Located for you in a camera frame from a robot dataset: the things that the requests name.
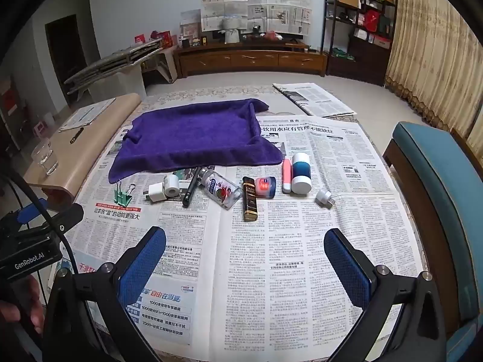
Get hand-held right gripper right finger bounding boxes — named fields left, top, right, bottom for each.
left=324, top=228, right=448, bottom=362

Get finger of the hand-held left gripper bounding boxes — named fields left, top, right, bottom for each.
left=13, top=202, right=48, bottom=225
left=45, top=203, right=84, bottom=236

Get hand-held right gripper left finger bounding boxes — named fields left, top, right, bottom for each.
left=44, top=226, right=167, bottom=362

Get green binder clip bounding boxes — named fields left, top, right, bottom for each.
left=113, top=182, right=137, bottom=209

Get white round plug adapter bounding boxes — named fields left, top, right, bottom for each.
left=315, top=189, right=336, bottom=209

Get white charger adapter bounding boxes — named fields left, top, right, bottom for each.
left=143, top=183, right=165, bottom=205

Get white tape roll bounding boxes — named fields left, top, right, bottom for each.
left=163, top=174, right=181, bottom=197

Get black Horizon box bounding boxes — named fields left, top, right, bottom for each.
left=182, top=167, right=202, bottom=208

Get white blue bottle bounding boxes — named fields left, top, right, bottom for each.
left=291, top=152, right=312, bottom=195

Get pink white tube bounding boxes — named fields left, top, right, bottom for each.
left=282, top=157, right=294, bottom=194

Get small red jar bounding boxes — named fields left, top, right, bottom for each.
left=255, top=176, right=278, bottom=199

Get person's left hand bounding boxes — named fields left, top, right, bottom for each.
left=0, top=276, right=44, bottom=335

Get clear drinking glass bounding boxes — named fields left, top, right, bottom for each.
left=31, top=138, right=60, bottom=176

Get newspaper table covering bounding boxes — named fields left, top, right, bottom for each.
left=73, top=115, right=425, bottom=362

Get beige curved side table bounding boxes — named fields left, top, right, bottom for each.
left=23, top=94, right=142, bottom=212

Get white paper sheet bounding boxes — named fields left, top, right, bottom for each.
left=58, top=98, right=116, bottom=132

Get clear candy bottle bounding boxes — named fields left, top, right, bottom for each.
left=200, top=169, right=243, bottom=210

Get black gold tube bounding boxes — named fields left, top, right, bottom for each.
left=242, top=176, right=259, bottom=222

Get teal cushioned wooden chair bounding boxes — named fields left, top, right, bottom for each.
left=383, top=121, right=483, bottom=362

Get purple towel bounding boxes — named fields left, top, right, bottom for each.
left=108, top=98, right=283, bottom=184

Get dark wooden door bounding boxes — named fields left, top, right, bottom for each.
left=44, top=14, right=88, bottom=84

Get grey folded table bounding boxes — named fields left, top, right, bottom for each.
left=63, top=38, right=165, bottom=95

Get folded newspaper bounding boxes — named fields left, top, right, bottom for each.
left=272, top=82, right=357, bottom=118

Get red gift boxes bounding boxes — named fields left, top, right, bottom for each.
left=135, top=30, right=172, bottom=48

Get dark shelf unit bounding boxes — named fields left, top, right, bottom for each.
left=325, top=0, right=398, bottom=87

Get wooden cabinet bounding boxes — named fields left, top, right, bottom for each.
left=173, top=41, right=328, bottom=80

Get beige curtain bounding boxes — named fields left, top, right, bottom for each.
left=385, top=0, right=483, bottom=151

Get white wrapped vase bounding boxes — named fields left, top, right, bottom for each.
left=221, top=17, right=241, bottom=44

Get tea set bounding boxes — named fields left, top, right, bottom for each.
left=245, top=26, right=283, bottom=42

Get black cable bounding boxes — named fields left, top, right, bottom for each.
left=0, top=164, right=85, bottom=276

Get wall newspapers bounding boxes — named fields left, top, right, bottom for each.
left=201, top=0, right=313, bottom=35

